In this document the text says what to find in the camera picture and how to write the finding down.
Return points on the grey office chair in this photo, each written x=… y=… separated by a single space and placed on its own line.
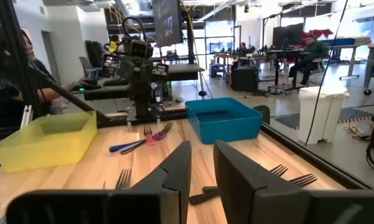
x=88 y=67

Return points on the black hazard-striped floor mat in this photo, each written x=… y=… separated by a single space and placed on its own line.
x=354 y=114

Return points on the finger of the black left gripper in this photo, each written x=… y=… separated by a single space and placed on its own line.
x=111 y=66
x=160 y=70

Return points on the blue plastic bin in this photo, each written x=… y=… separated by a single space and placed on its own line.
x=227 y=127

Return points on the white trash bin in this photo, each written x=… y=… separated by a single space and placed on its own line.
x=320 y=115

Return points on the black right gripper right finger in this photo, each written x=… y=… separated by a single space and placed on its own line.
x=252 y=193

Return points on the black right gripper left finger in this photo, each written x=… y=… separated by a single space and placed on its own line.
x=161 y=199

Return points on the black frame clamp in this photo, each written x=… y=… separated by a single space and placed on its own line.
x=264 y=113

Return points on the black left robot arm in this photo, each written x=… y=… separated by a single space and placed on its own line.
x=141 y=99

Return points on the black desk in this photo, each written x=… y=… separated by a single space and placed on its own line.
x=180 y=71

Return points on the black cabinet box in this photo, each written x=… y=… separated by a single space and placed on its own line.
x=244 y=79

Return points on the yellow tag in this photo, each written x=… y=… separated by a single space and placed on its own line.
x=112 y=46

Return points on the person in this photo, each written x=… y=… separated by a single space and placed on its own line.
x=6 y=93
x=244 y=48
x=311 y=53

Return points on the grey work table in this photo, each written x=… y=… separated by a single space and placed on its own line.
x=373 y=62

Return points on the white bracket strip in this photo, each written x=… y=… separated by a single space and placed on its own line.
x=26 y=116

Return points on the black monitor screen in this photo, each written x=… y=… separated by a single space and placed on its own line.
x=167 y=21

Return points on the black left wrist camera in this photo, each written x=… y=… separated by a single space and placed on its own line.
x=141 y=49

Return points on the yellow translucent plastic bin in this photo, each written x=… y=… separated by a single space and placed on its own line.
x=46 y=146

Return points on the iridescent rainbow metal fork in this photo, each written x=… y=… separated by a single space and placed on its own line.
x=159 y=135
x=123 y=180

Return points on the black background monitor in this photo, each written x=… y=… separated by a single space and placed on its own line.
x=287 y=35

